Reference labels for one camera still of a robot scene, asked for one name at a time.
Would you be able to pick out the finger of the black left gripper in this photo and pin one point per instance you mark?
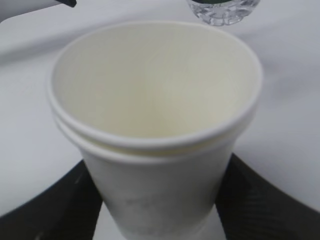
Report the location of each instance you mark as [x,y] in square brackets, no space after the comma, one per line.
[69,3]

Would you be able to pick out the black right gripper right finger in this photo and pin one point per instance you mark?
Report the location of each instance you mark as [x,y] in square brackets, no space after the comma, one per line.
[250,208]

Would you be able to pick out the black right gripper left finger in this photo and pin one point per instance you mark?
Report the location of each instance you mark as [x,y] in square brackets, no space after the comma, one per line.
[68,210]

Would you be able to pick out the white paper cup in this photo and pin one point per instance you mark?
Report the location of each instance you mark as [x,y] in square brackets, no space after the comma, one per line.
[155,108]

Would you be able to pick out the clear water bottle green label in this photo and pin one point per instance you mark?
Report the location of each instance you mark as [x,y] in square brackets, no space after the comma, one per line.
[222,12]

